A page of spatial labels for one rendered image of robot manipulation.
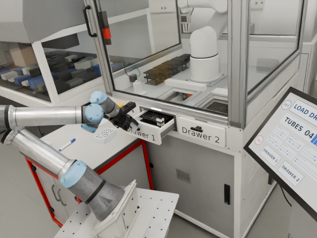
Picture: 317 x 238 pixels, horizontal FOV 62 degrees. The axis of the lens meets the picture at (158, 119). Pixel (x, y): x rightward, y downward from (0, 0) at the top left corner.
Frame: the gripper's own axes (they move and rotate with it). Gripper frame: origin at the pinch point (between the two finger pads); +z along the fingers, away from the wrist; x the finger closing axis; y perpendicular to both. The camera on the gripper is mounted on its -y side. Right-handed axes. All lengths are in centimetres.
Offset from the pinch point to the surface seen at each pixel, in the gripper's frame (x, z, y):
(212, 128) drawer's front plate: 39.4, 8.7, -13.4
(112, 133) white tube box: -25.1, 10.8, 7.1
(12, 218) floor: -114, 41, 100
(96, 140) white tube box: -29.3, 5.2, 15.4
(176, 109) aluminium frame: 15.1, 6.1, -17.9
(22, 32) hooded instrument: -86, -47, -24
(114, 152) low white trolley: -11.1, 6.0, 18.0
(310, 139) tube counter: 87, -17, -9
